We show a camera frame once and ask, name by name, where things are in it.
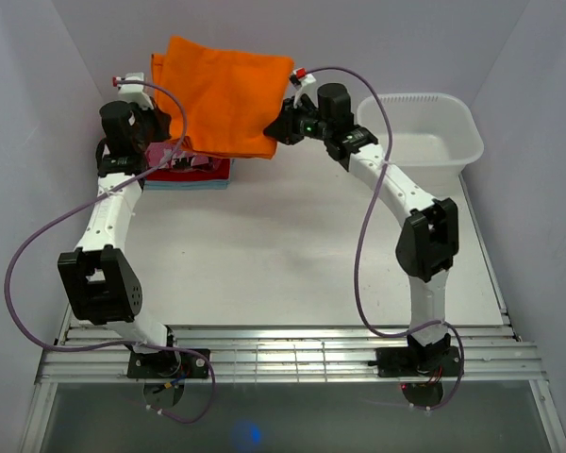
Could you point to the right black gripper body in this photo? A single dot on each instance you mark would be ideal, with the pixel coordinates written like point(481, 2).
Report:
point(304, 124)

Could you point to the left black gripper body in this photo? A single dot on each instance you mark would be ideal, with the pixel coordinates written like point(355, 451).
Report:
point(150, 128)

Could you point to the orange trousers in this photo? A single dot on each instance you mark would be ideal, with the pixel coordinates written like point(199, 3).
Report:
point(221, 100)

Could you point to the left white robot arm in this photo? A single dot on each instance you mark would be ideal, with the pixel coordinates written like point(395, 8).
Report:
point(100, 284)

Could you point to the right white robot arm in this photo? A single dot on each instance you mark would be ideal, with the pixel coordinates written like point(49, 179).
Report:
point(428, 240)

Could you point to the pink camouflage folded trousers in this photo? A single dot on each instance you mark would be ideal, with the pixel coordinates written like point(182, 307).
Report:
point(166, 157)

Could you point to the red folded trousers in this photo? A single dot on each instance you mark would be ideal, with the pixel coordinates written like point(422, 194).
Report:
point(220, 170)

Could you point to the light blue folded trousers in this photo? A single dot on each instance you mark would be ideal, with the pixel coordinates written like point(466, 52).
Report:
point(193, 186)

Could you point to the white plastic basin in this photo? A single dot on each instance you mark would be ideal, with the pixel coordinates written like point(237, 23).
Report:
point(434, 136)

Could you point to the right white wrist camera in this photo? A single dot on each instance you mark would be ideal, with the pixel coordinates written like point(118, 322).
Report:
point(303, 82)

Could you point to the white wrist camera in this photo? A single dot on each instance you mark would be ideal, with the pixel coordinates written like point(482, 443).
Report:
point(130, 89)
point(303, 82)

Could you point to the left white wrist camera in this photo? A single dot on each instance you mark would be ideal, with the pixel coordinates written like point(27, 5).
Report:
point(130, 89)

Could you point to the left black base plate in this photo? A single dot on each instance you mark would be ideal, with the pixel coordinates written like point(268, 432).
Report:
point(168, 365)

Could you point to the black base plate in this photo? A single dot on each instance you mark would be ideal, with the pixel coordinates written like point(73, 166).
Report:
point(168, 365)
point(395, 362)

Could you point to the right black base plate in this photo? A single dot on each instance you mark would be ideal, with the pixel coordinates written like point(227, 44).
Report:
point(395, 362)

